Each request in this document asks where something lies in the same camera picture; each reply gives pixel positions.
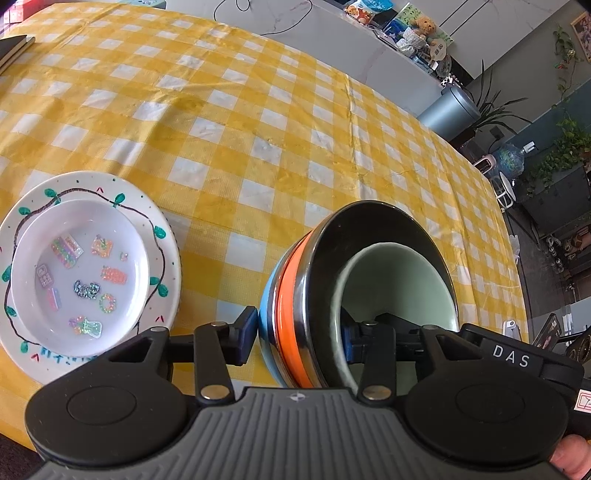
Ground framed wall picture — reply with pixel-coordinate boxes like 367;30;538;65
570;11;591;62

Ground large white vine-painted plate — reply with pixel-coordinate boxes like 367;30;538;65
0;171;182;384

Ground silver trash can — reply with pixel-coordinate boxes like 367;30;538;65
418;85;479;139

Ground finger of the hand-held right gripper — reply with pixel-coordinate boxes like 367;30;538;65
375;313;462;337

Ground black cable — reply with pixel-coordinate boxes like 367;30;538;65
215;0;315;37

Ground brown teddy bear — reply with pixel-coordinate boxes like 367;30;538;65
410;16;437;38

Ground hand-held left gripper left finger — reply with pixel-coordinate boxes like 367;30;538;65
99;305;259;402

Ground white stool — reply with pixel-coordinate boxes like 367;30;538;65
492;175;516;209

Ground orange steel-lined bowl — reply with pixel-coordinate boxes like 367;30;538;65
276;199;461;388

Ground black notebook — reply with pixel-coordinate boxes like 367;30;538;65
0;34;36;71

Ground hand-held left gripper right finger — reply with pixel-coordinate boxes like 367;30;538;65
342;320;467;400

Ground blue water jug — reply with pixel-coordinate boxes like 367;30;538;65
492;142;528;179

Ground hanging vine plant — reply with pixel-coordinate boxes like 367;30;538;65
551;25;583;95

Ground small white stickered plate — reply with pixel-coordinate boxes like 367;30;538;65
10;198;152;357

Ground person's right hand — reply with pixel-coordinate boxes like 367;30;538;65
551;436;591;480

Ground green ceramic bowl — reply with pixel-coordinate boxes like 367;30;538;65
331;242;455;388

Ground blue snack bag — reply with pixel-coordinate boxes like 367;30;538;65
344;0;393;22

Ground tall potted leafy plant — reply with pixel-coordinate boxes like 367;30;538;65
468;69;533;139

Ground yellow checked tablecloth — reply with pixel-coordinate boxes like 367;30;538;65
0;0;529;462

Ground dark cabinet with plants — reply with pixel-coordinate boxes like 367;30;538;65
516;108;591;261

